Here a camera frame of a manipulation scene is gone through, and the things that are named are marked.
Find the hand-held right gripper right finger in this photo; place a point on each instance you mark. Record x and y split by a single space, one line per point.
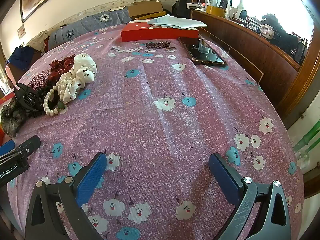
225 177

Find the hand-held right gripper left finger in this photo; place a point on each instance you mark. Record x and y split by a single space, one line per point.
91 177

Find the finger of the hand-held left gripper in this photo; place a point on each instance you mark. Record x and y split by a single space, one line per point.
30 142
6 147

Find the dark sheer scrunchie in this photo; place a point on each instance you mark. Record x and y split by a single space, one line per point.
12 122

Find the red shallow box tray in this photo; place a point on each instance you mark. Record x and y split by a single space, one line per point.
7 96

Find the red plaid scrunchie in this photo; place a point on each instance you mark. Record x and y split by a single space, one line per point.
41 78

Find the dark red dotted scrunchie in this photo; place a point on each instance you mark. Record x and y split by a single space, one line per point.
62 66

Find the white polka dot scrunchie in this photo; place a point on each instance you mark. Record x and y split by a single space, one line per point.
82 72

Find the black hair claw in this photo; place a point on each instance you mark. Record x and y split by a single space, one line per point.
25 96

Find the black scrunchie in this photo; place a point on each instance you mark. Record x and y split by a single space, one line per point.
46 92

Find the blue clothing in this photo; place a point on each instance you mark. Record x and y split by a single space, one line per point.
21 55

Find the beige clothing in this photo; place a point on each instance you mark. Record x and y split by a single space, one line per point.
37 40

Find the black smartphone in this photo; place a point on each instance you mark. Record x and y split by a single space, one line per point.
202 52

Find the blue quilt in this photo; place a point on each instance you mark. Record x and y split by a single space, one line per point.
87 25

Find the brown leaf hair clip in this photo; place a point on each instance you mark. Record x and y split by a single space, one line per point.
157 44

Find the red flat box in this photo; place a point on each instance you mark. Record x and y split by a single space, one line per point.
150 33

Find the dark figurine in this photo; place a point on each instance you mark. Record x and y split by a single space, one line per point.
275 27

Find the light blue folded cloth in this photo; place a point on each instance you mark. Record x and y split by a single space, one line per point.
175 21

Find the yellow box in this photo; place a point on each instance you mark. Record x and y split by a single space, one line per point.
215 10

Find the cardboard box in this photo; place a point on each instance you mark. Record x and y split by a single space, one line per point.
145 10

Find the black bag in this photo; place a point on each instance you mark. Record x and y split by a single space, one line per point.
181 7

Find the clear measuring jug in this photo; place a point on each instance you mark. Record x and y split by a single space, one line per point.
210 1

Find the small wall picture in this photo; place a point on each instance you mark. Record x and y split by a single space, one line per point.
21 31

